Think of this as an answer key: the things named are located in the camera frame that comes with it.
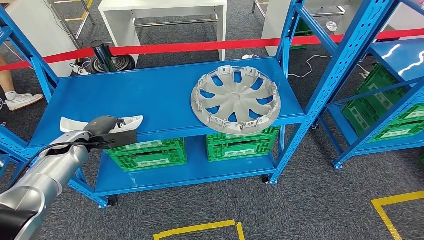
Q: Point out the black stanchion post with base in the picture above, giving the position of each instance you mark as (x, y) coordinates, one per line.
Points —
(102, 54)

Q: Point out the red barrier belt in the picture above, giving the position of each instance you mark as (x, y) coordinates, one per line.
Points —
(198, 46)

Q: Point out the yellow floor tape square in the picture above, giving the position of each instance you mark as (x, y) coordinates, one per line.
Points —
(198, 227)
(397, 198)

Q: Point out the crumpled clear plastic bag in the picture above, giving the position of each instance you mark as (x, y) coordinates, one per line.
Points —
(332, 26)

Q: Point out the white cabinet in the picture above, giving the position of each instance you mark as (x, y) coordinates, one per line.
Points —
(36, 30)
(275, 20)

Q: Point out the steel frame table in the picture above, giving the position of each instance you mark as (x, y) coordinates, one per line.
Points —
(87, 11)

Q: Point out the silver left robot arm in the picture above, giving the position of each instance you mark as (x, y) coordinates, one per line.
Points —
(49, 172)

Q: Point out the white plastic car part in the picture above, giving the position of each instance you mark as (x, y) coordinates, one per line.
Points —
(71, 125)

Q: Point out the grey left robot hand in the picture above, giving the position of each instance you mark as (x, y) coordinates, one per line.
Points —
(99, 125)

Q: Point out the silver wheel cover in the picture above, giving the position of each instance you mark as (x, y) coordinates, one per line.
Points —
(236, 98)

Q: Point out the white table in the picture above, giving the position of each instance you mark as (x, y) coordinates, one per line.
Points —
(165, 5)

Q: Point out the person's leg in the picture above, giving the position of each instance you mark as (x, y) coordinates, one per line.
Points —
(5, 76)

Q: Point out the person's white shoe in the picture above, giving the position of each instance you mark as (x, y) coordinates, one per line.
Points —
(23, 101)

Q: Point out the blue metal shelf rack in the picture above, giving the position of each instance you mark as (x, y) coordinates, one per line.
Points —
(149, 89)
(397, 56)

